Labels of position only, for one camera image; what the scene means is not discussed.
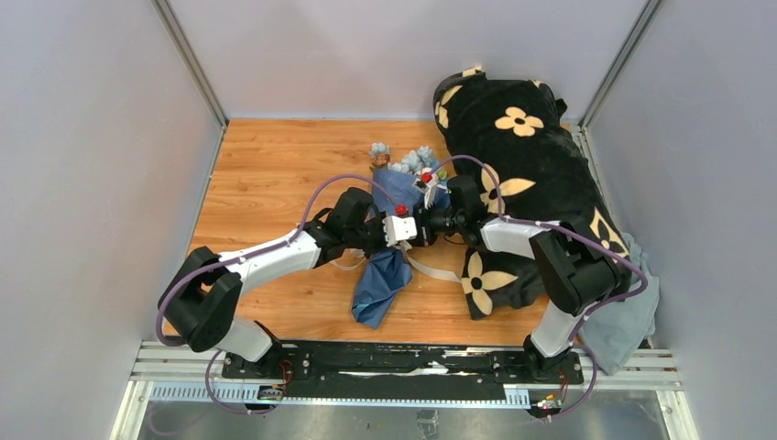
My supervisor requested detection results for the grey blue cloth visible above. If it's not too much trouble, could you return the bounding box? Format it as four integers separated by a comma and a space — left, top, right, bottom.
579, 233, 660, 375

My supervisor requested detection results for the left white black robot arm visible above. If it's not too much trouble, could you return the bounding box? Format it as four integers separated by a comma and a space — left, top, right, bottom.
157, 187, 407, 379

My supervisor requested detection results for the black floral plush blanket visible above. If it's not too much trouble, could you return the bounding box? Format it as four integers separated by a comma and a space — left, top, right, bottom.
432, 65, 632, 321

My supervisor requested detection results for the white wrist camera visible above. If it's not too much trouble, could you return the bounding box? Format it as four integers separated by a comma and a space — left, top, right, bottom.
383, 215, 418, 247
413, 171, 447, 208

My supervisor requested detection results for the aluminium corner post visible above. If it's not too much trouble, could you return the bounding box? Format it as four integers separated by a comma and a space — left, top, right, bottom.
151, 0, 229, 130
578, 0, 664, 130

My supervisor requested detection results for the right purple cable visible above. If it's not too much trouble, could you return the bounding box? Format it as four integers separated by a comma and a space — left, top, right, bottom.
421, 154, 650, 422

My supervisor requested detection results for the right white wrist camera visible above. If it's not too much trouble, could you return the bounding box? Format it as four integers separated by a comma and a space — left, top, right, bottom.
413, 171, 447, 208

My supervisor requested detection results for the cream printed ribbon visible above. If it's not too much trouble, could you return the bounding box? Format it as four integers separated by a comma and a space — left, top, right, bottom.
330, 241, 461, 283

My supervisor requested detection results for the left aluminium corner post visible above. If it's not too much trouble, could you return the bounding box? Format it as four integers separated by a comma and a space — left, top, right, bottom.
151, 0, 229, 130

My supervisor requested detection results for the right aluminium corner post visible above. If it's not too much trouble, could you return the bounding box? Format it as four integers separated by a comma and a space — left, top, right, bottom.
578, 0, 664, 130

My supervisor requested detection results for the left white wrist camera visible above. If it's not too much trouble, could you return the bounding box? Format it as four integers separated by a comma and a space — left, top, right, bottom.
383, 215, 418, 247

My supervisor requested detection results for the fake flower bunch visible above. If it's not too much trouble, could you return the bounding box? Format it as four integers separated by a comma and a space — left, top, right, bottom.
369, 143, 440, 176

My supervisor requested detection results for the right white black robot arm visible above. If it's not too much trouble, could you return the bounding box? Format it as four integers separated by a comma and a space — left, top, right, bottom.
412, 176, 629, 383

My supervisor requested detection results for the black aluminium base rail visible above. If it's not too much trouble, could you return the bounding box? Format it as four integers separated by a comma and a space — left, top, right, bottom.
116, 340, 684, 427

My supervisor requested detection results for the blue wrapping paper sheet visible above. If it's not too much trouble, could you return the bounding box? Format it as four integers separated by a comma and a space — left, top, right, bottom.
351, 170, 423, 329

